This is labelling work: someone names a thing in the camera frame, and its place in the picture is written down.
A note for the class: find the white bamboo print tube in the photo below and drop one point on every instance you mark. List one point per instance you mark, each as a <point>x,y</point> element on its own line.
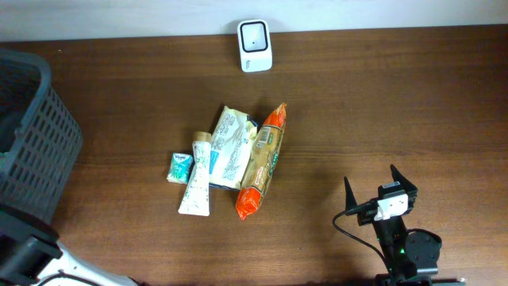
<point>196,199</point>

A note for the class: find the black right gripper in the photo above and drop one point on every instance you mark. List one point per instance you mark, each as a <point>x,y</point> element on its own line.
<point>409,190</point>

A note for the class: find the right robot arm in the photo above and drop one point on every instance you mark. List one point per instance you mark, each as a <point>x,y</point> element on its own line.
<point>409,255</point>

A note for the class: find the teal tissue packet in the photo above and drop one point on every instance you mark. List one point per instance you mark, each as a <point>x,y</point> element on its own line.
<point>180,168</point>

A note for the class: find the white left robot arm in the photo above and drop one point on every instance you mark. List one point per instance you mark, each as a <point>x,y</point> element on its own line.
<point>32,254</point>

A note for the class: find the white barcode scanner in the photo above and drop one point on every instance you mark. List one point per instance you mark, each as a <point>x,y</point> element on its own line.
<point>254,46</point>

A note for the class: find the cream yellow snack bag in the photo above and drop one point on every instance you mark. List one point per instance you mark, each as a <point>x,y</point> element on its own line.
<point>231,146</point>

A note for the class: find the dark grey plastic basket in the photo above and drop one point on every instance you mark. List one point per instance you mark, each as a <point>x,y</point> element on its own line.
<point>40,140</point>

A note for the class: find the orange spaghetti package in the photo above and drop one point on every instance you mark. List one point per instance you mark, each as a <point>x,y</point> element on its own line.
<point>261,166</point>

